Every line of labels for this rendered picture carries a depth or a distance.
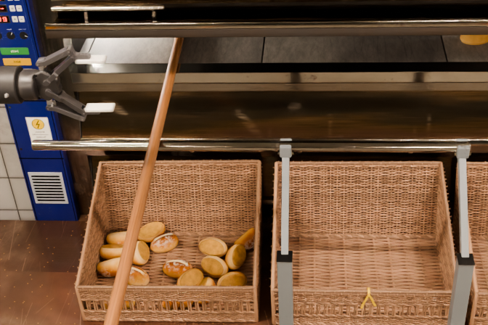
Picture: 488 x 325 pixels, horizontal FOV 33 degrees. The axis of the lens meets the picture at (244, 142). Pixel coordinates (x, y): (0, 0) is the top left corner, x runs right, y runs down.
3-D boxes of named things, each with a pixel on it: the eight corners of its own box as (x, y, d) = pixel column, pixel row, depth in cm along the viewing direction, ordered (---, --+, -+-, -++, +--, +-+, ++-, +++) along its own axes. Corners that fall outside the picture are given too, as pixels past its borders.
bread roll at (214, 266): (221, 281, 261) (229, 281, 266) (227, 262, 261) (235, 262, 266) (196, 270, 266) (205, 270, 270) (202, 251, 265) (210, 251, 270)
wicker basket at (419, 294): (274, 220, 288) (272, 159, 271) (436, 221, 283) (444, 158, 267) (269, 327, 249) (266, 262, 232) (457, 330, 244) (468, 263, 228)
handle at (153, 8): (53, 26, 237) (54, 24, 239) (165, 25, 234) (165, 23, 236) (50, 7, 235) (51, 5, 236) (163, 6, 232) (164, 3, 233)
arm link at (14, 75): (-4, 113, 195) (-12, 80, 190) (11, 87, 205) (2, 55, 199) (21, 113, 195) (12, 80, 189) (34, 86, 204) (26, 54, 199)
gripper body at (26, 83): (22, 61, 197) (60, 61, 196) (30, 91, 202) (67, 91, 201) (14, 77, 191) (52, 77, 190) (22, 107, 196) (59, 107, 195)
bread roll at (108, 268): (125, 254, 266) (129, 270, 265) (125, 257, 272) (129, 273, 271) (95, 262, 264) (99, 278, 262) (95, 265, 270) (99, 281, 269)
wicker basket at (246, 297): (109, 219, 293) (97, 158, 277) (266, 219, 289) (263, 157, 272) (80, 323, 254) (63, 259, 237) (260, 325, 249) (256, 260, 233)
